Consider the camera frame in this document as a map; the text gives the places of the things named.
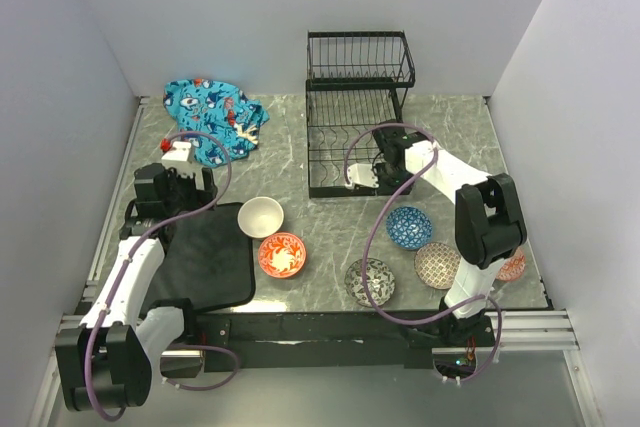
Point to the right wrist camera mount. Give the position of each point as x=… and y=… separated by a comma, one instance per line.
x=361, y=175

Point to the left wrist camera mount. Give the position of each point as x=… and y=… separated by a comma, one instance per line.
x=179, y=156

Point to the black drying mat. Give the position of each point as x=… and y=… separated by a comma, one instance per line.
x=210, y=262

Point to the white beige bowl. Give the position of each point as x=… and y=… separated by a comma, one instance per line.
x=260, y=217

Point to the red geometric pattern bowl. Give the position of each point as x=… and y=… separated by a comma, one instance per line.
x=513, y=268

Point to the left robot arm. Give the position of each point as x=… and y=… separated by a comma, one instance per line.
x=105, y=363

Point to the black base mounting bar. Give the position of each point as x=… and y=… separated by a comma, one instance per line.
x=332, y=339

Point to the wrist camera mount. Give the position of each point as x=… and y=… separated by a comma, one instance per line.
x=179, y=156
x=361, y=175

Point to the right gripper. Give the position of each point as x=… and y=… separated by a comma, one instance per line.
x=383, y=188

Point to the blue shark print cloth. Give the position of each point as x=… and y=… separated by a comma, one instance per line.
x=230, y=120

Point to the black wire dish rack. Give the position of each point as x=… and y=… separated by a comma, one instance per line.
x=355, y=81

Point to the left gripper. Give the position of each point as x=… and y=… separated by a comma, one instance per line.
x=198, y=197

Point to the black leaf pattern bowl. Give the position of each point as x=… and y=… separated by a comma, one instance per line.
x=380, y=280

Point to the aluminium frame rail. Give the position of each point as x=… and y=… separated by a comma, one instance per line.
x=462, y=121

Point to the brown mosaic pattern bowl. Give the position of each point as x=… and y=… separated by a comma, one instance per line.
x=436, y=265

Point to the blue triangle pattern bowl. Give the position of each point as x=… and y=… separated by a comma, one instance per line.
x=409, y=228

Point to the orange floral bowl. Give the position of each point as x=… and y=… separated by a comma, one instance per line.
x=282, y=255

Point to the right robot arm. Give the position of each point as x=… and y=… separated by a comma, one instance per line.
x=489, y=226

